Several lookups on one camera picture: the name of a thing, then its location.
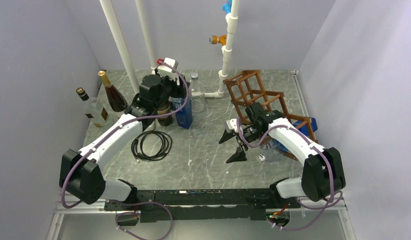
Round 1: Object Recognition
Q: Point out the orange pipe valve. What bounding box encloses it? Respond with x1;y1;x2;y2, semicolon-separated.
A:
209;34;227;46

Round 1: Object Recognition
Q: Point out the brown wooden wine rack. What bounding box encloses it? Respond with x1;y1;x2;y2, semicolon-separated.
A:
223;70;324;163

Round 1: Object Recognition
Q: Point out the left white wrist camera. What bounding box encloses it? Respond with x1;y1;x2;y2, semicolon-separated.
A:
156;57;179;81

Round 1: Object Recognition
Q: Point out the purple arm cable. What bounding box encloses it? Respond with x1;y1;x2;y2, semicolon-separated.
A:
59;59;191;240
236;115;344;232

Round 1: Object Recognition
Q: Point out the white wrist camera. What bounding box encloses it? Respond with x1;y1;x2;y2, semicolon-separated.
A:
225;118;239;133
156;57;179;81

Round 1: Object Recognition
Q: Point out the blue label clear bottle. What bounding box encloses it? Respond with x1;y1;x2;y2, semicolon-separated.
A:
172;97;193;129

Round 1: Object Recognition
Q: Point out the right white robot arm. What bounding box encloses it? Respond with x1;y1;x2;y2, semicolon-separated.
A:
219;103;346;208

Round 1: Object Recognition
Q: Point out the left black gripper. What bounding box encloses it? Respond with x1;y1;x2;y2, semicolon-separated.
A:
153;67;190;110

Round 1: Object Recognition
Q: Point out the clear square bottle black cap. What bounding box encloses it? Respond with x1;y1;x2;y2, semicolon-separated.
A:
258;117;319;163

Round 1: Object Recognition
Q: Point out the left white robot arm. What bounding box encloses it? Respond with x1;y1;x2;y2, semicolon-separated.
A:
59;74;190;210

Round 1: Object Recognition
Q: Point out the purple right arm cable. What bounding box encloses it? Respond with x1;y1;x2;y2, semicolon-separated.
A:
236;115;344;232

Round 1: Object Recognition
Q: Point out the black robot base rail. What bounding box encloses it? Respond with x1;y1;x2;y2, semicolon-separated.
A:
104;188;300;223

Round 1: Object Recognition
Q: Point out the white PVC pipe frame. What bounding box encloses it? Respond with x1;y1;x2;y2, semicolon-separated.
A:
99;0;241;100

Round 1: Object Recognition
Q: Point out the blue pipe valve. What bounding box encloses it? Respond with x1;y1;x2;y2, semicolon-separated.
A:
222;0;232;14

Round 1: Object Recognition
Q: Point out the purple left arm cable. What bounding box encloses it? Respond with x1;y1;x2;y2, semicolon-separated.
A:
59;59;191;240

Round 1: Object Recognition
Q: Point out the small clear bottle black cap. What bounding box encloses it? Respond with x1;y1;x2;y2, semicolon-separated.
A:
76;87;113;129

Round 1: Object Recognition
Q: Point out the dark red wine bottle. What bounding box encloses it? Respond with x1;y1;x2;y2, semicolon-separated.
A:
97;70;129;113

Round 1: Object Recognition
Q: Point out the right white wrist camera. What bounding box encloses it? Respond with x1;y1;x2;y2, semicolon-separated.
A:
225;118;239;133

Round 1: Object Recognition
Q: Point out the clear glass bottle silver cap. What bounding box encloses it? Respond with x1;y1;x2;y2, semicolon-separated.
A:
189;72;206;113

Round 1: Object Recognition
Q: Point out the dark green wine bottle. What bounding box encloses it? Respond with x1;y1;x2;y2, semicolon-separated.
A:
157;101;173;127

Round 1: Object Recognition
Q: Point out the black coiled cable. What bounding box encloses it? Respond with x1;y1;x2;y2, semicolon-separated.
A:
130;130;173;163

